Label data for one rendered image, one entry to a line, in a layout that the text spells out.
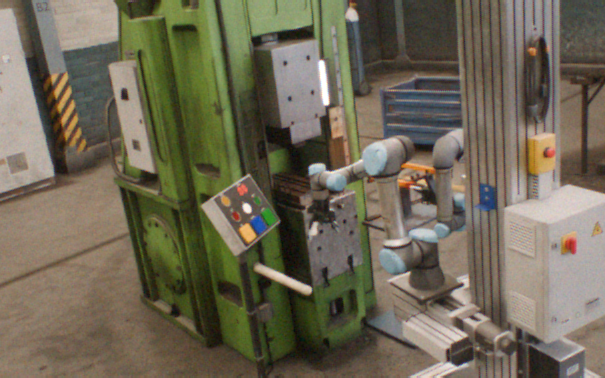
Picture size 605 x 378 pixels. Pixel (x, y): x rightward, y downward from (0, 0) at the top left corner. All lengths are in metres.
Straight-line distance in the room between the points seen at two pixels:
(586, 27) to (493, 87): 8.48
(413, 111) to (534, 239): 5.11
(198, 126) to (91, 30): 5.82
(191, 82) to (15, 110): 4.86
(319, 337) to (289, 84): 1.43
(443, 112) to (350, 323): 3.73
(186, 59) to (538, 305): 2.18
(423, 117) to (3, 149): 4.76
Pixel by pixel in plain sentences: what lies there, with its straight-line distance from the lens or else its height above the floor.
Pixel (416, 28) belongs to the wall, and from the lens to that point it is 12.50.
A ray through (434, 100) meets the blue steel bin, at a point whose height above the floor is 0.59.
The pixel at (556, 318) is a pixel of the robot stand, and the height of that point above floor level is 0.86.
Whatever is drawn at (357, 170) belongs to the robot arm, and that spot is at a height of 1.27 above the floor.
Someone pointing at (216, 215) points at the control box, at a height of 1.12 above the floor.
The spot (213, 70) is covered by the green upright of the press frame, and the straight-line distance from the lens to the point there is 3.34.
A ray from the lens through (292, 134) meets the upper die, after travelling 3.46.
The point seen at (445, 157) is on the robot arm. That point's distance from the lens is 3.15.
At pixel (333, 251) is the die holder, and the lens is 3.72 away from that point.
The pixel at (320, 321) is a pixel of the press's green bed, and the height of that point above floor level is 0.24.
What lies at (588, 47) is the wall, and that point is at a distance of 10.94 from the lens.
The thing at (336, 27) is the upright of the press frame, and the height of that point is 1.79.
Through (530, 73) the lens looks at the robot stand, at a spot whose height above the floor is 1.70.
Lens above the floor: 2.15
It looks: 19 degrees down
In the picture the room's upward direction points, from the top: 8 degrees counter-clockwise
